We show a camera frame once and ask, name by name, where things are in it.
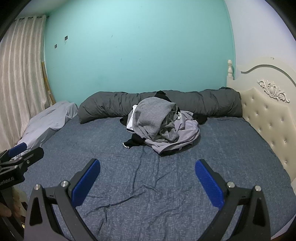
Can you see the wooden frame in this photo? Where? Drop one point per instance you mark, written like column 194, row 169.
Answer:
column 47, row 85

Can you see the grey knitted sweater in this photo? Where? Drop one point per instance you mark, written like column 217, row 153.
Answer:
column 152, row 115

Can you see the light purple jacket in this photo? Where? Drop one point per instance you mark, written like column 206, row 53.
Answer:
column 185, row 132

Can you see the person's left hand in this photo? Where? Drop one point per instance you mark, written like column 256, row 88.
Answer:
column 4, row 209

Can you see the cream tufted headboard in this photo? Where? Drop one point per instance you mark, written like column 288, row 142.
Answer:
column 261, row 111

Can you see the dark grey duvet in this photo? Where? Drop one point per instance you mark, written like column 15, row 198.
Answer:
column 104, row 106

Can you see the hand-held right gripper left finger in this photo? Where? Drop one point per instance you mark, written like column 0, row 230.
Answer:
column 85, row 183

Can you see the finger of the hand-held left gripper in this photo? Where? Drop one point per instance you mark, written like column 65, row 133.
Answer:
column 32, row 157
column 17, row 148

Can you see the white garment with black trim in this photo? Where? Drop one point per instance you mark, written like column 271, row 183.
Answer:
column 130, row 122

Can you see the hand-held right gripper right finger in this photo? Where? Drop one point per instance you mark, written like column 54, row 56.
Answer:
column 209, row 185

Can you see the beige striped curtain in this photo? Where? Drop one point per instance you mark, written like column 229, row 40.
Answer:
column 20, row 76

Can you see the blue patterned bed sheet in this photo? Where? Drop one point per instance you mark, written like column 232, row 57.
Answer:
column 143, row 185

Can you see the light grey pillow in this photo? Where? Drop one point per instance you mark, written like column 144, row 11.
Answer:
column 48, row 118

